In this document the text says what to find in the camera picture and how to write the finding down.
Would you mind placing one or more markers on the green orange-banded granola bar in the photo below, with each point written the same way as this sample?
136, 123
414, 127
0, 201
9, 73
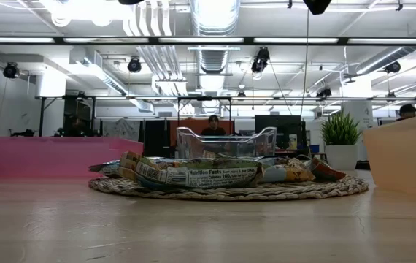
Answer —
211, 177

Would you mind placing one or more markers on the black ceiling spotlight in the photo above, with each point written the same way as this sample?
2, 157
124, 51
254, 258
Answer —
134, 65
260, 60
11, 70
324, 92
393, 66

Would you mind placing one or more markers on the black crossbar with light strips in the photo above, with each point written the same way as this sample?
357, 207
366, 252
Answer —
248, 41

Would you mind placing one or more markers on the black monitor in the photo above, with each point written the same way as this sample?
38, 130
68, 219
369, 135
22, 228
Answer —
277, 128

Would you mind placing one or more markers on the orange partition panel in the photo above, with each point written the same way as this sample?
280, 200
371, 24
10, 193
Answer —
189, 123

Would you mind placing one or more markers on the person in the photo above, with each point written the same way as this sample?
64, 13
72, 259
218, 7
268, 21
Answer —
407, 111
73, 128
213, 129

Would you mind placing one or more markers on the small blue box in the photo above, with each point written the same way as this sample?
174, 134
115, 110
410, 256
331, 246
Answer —
314, 148

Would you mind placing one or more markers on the small potted green plant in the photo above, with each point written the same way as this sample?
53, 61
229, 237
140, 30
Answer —
341, 157

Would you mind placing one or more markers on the clear plastic bin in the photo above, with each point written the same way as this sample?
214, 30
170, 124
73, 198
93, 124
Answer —
193, 146

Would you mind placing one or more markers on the orange plastic bin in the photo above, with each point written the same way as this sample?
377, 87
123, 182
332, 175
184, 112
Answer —
405, 157

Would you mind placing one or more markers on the pink plastic bin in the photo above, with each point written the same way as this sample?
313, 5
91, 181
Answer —
47, 157

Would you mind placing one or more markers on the round woven placemat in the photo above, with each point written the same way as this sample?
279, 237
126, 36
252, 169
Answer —
230, 193

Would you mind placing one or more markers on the silver ventilation duct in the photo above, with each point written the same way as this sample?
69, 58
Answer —
213, 22

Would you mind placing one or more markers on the black distant rig frame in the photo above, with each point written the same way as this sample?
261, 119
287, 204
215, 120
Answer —
120, 98

